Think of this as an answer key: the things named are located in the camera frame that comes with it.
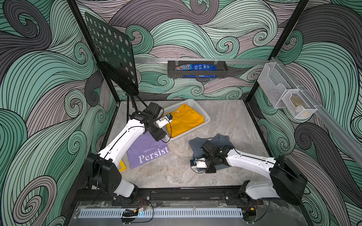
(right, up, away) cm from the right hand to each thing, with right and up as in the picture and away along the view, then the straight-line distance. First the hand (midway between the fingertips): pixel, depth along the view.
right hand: (204, 164), depth 84 cm
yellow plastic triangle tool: (-49, -2, -1) cm, 49 cm away
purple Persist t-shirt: (-37, +7, +6) cm, 39 cm away
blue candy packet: (-3, +62, +8) cm, 63 cm away
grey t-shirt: (+12, +13, +9) cm, 19 cm away
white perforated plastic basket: (-18, +35, +21) cm, 45 cm away
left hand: (-27, +22, -4) cm, 35 cm away
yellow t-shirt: (-12, +27, +17) cm, 34 cm away
